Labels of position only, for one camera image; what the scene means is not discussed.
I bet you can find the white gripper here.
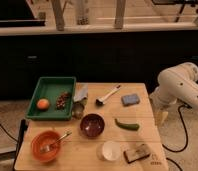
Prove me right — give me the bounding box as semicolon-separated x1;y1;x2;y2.
149;87;176;126

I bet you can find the blue sponge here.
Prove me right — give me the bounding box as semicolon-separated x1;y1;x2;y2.
121;94;140;106

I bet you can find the purple bowl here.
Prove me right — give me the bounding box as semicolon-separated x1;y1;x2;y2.
80;114;105;138

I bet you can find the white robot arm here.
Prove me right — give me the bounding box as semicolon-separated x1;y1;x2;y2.
149;62;198;126

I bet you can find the orange bowl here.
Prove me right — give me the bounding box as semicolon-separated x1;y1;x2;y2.
31;130;61;163

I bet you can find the green chili pepper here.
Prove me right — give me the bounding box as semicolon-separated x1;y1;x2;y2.
114;118;140;131

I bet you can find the brown scrubbing block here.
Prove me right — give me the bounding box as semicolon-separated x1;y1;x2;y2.
123;144;151;164

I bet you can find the white cup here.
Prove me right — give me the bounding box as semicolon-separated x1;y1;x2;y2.
97;141;121;162

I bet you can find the green plastic tray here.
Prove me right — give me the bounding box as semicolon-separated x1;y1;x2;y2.
26;77;76;121

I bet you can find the orange fruit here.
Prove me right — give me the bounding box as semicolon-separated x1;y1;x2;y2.
37;98;50;110

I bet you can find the metal fork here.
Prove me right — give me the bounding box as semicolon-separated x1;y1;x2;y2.
40;131;72;153

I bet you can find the black power cable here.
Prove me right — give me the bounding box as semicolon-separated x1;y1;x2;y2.
161;104;190;154

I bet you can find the white handled dish brush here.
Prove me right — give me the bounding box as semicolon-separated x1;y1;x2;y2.
95;85;121;106

